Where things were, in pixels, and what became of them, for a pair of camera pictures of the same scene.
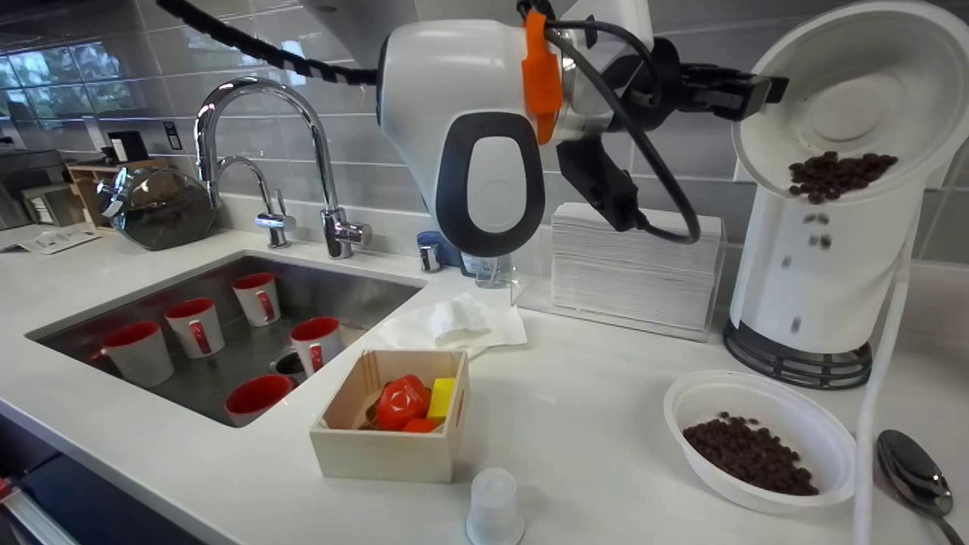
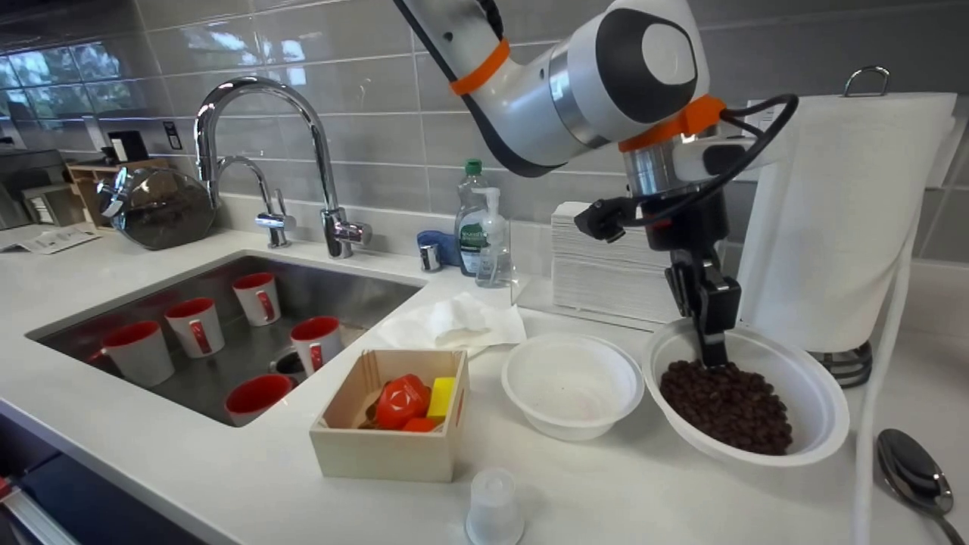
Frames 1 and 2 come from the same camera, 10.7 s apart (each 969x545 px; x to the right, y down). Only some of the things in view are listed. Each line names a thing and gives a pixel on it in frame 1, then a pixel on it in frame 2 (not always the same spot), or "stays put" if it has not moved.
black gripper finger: [734, 95] -> [687, 285]
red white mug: [137, 350] stays put
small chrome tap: [274, 207] stays put
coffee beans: [755, 454] -> [731, 404]
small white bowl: [886, 79] -> [572, 390]
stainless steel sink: [192, 339] stays put
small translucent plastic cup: [494, 509] stays put
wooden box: [398, 416] stays put
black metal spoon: [919, 481] stays put
